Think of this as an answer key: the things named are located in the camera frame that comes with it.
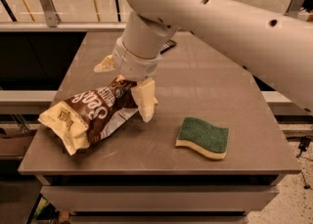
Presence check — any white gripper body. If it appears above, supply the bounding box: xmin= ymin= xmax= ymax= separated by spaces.
xmin=112 ymin=37 xmax=160 ymax=81

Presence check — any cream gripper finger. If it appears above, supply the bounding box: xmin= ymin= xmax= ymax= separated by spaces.
xmin=131 ymin=77 xmax=157 ymax=122
xmin=94 ymin=55 xmax=115 ymax=72

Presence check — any brown and cream chip bag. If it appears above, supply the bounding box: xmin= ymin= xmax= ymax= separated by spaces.
xmin=38 ymin=75 xmax=138 ymax=156

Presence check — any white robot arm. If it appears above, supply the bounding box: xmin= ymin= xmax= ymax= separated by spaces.
xmin=94 ymin=0 xmax=313 ymax=121

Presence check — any dark snack bar wrapper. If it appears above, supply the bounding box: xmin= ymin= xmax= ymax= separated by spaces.
xmin=160 ymin=39 xmax=177 ymax=54

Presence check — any grey drawer cabinet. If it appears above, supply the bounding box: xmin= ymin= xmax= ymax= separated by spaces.
xmin=20 ymin=32 xmax=300 ymax=224

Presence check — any green and yellow sponge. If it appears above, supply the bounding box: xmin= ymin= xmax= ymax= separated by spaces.
xmin=175 ymin=117 xmax=230 ymax=160

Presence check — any black cable on floor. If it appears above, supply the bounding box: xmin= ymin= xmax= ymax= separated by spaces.
xmin=294 ymin=136 xmax=313 ymax=191

